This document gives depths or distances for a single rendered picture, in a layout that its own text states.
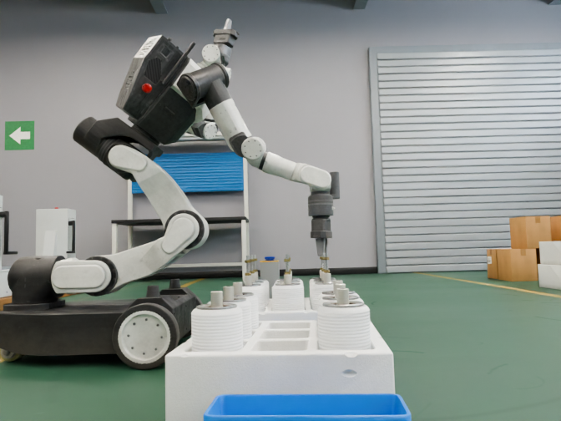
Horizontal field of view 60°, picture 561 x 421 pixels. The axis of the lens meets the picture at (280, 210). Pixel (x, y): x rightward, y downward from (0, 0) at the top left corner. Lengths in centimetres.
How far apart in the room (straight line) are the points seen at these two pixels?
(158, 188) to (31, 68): 609
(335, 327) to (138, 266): 108
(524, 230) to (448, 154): 221
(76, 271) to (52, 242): 320
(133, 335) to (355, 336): 90
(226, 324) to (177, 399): 15
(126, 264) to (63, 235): 323
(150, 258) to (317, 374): 107
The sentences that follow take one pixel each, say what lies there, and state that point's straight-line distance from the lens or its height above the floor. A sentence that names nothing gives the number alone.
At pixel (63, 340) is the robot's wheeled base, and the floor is 9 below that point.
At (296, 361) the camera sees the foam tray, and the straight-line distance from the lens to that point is 86.
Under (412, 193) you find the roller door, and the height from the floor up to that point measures 105.
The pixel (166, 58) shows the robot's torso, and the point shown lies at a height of 103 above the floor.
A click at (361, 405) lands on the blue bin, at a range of 86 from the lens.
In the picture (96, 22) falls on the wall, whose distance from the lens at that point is 772.
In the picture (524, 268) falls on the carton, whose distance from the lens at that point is 510.
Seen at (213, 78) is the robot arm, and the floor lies 93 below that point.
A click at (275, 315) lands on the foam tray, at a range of 141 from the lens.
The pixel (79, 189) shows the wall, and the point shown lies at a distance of 715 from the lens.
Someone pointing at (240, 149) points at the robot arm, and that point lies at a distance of 168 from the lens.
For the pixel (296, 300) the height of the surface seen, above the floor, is 21.
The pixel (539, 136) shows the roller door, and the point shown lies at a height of 178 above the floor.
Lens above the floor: 36
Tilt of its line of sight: 5 degrees up
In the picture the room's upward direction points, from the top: 2 degrees counter-clockwise
